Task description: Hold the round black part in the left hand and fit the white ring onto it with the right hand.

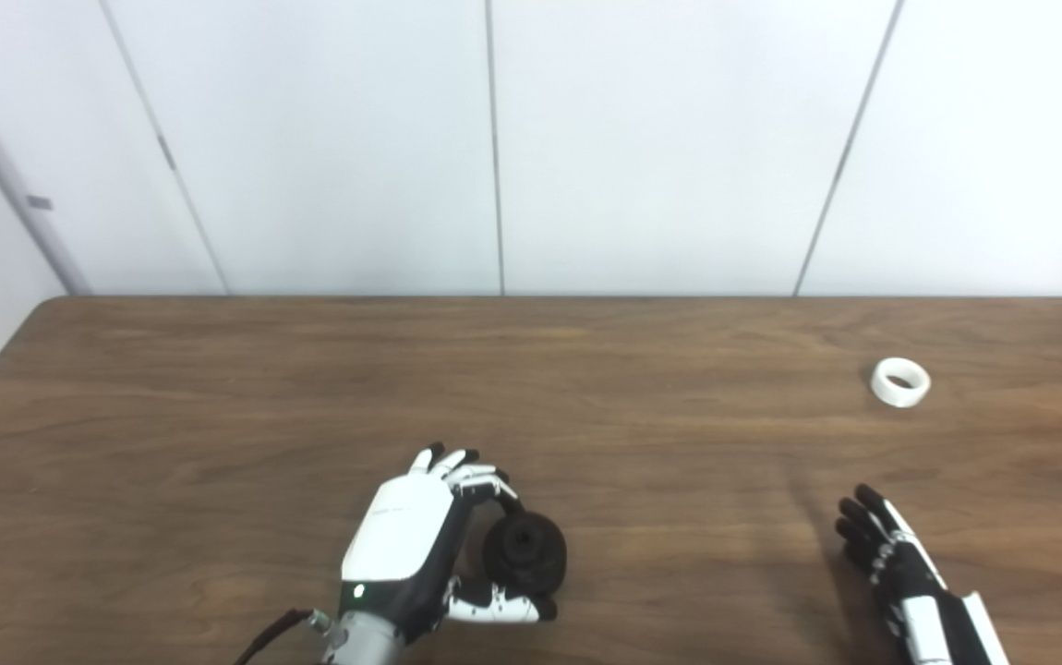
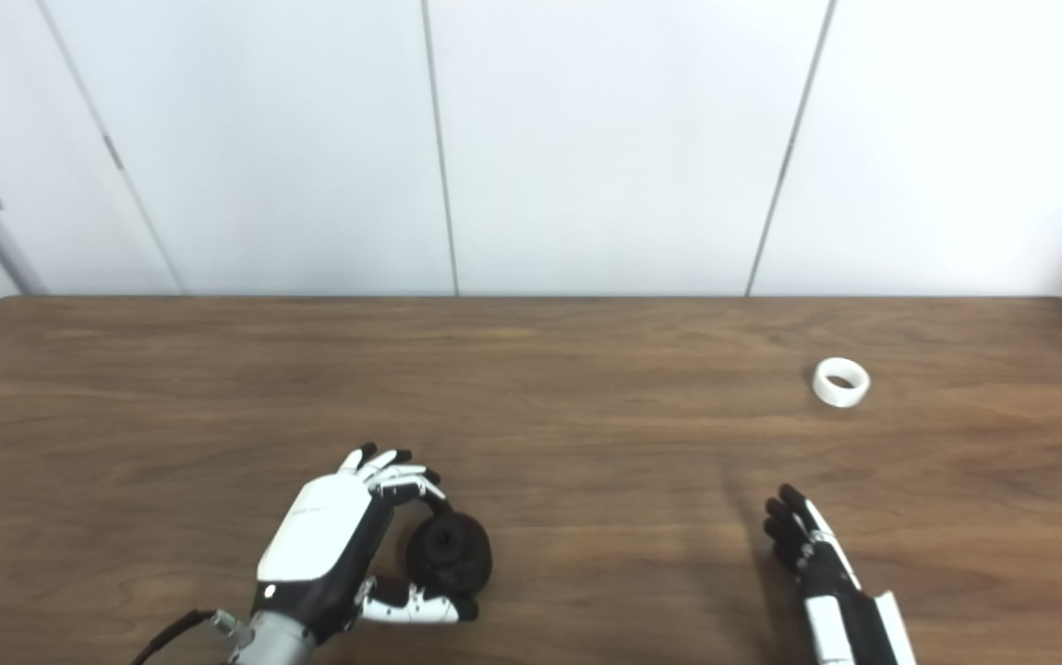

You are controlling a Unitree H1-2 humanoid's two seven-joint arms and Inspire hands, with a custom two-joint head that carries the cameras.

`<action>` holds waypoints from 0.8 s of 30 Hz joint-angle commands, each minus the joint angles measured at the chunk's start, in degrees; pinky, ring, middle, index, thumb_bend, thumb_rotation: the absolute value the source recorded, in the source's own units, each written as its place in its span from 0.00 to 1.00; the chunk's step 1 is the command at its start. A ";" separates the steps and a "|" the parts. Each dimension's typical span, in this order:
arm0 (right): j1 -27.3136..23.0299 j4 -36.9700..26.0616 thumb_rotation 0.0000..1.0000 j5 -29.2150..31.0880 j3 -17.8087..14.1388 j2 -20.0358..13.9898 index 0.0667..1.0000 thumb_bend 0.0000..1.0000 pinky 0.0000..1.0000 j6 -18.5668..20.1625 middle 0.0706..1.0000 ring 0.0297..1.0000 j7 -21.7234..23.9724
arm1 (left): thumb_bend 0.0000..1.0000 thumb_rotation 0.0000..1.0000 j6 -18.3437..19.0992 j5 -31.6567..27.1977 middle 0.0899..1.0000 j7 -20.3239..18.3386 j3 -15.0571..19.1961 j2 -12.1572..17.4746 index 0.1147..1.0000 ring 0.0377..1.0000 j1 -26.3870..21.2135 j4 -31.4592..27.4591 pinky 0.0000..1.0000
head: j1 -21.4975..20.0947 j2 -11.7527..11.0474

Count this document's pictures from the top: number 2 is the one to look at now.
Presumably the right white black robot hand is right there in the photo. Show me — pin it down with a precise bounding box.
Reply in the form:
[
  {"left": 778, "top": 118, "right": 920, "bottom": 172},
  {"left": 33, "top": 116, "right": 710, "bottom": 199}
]
[{"left": 764, "top": 484, "right": 918, "bottom": 665}]

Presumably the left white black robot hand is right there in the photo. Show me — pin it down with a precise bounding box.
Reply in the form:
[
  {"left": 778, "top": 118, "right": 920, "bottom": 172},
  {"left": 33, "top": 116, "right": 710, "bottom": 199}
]
[{"left": 252, "top": 443, "right": 479, "bottom": 643}]

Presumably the round black plastic part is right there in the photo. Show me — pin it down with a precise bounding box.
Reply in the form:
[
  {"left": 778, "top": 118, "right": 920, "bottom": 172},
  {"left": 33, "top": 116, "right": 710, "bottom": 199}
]
[{"left": 404, "top": 513, "right": 494, "bottom": 599}]

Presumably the white plastic ring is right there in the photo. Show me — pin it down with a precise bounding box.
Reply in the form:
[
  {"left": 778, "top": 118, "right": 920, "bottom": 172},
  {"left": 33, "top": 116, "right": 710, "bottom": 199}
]
[{"left": 813, "top": 357, "right": 871, "bottom": 408}]

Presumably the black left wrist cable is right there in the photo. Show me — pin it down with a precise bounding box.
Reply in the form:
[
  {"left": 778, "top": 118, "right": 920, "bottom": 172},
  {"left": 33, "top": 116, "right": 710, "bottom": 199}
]
[{"left": 131, "top": 610, "right": 218, "bottom": 665}]

